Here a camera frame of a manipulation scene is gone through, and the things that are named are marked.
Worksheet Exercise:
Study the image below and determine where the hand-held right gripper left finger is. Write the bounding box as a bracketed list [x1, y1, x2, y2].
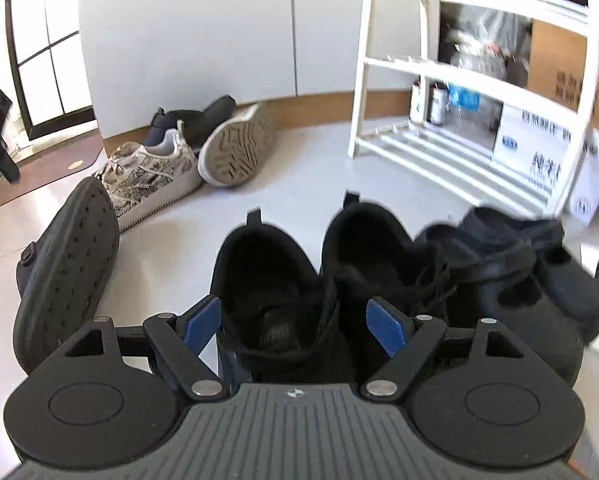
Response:
[64, 295, 230, 402]

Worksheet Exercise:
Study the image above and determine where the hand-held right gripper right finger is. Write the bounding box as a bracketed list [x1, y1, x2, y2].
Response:
[361, 297, 528, 402]

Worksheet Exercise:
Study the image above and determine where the black mesh sneaker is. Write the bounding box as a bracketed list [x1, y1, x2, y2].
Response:
[210, 210, 341, 386]
[322, 191, 451, 386]

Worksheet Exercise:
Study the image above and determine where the white printed sneaker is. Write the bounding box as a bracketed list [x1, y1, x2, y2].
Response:
[198, 104, 276, 189]
[94, 129, 206, 234]

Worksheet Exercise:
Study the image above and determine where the white metal shoe rack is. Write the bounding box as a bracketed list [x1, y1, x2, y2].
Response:
[348, 0, 599, 217]

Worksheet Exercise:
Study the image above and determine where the black framed glass door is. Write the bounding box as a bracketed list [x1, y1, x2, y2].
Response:
[2, 0, 98, 141]

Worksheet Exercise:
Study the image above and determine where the brown door mat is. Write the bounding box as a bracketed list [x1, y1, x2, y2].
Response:
[0, 147, 106, 219]

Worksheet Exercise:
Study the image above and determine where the white cabinet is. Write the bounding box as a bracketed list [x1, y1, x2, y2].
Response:
[74, 0, 430, 159]

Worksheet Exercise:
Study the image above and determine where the dark glass bottle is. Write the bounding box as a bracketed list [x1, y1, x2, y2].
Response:
[427, 82, 449, 126]

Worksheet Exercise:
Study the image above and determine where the clear plastic water bottle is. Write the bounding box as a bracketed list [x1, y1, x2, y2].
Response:
[444, 42, 506, 139]

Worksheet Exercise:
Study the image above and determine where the grey plastic bag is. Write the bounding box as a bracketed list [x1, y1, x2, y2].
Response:
[449, 2, 533, 68]

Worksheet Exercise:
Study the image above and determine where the brown cardboard box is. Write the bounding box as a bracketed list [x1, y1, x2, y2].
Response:
[527, 17, 599, 137]

